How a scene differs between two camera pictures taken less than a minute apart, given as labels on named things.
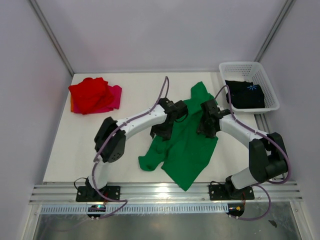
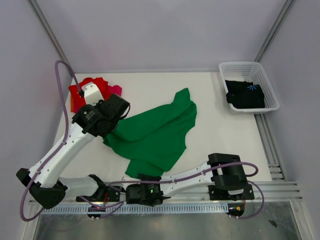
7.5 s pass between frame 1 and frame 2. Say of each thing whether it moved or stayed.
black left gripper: moved
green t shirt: moved
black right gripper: moved
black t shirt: stayed
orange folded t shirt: stayed
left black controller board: stayed
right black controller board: stayed
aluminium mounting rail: stayed
